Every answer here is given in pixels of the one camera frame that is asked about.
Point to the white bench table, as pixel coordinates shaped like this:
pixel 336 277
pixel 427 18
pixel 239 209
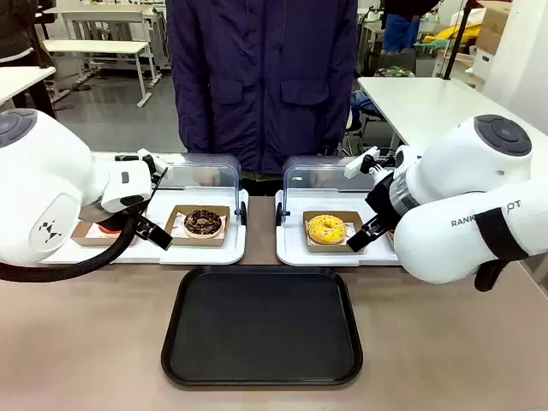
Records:
pixel 94 47

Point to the white left camera mount bracket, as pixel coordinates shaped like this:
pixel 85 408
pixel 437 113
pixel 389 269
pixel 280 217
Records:
pixel 159 162

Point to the black plastic serving tray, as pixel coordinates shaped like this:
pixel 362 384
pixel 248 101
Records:
pixel 261 325

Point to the white right camera mount bracket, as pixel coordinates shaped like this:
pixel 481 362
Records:
pixel 357 164

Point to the background person in dark clothes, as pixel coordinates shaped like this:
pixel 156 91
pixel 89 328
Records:
pixel 17 30

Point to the person's right hand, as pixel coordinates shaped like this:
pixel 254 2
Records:
pixel 206 176

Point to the yellow glazed donut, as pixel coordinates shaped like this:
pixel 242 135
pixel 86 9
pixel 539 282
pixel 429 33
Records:
pixel 327 229

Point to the cardboard tray under chocolate donut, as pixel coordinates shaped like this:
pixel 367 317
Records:
pixel 176 235

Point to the white display case, chocolate donut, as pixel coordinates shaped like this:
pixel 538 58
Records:
pixel 201 254

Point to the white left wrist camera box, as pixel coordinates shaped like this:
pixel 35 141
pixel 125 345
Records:
pixel 124 186

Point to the chocolate glazed donut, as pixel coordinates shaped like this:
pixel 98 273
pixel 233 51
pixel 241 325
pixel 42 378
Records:
pixel 203 222

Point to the background person in blue trousers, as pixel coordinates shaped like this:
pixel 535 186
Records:
pixel 400 30

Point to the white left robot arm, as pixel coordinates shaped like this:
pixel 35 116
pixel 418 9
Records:
pixel 43 171

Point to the person in navy jacket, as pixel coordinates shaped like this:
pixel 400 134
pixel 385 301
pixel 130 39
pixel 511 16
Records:
pixel 261 77

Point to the colourful patterned bag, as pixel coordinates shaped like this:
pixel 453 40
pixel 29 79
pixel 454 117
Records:
pixel 394 72

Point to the white table with dark legs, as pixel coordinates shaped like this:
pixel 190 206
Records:
pixel 21 81

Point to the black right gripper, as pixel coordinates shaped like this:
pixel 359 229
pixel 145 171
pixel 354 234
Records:
pixel 383 201

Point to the long white background table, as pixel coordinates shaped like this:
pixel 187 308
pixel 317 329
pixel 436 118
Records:
pixel 98 9

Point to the white display case, yellow donut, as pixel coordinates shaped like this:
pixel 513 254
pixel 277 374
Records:
pixel 295 252

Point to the black pole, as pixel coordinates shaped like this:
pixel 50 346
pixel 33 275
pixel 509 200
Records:
pixel 458 40

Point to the yellow bag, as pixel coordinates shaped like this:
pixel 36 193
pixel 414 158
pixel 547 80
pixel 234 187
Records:
pixel 454 33

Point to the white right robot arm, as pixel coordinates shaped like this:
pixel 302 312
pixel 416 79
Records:
pixel 462 171

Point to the cardboard tray under red donut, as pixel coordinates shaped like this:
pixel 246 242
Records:
pixel 85 239

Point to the red glazed donut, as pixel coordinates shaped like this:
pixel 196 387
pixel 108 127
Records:
pixel 109 231

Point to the cardboard tray under yellow donut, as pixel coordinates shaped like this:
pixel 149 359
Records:
pixel 309 246

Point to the brown cardboard box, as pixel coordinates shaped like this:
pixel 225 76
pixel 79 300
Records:
pixel 492 25

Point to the office chair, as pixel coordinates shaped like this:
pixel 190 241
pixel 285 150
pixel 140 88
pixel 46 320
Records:
pixel 368 124

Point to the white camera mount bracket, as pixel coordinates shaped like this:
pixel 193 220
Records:
pixel 357 164
pixel 159 162

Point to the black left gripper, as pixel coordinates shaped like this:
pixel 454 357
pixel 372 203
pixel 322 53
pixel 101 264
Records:
pixel 112 219

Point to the large white table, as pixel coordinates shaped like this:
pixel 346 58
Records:
pixel 432 107

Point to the white storage box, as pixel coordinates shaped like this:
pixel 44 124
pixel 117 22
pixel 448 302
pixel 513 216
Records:
pixel 481 62

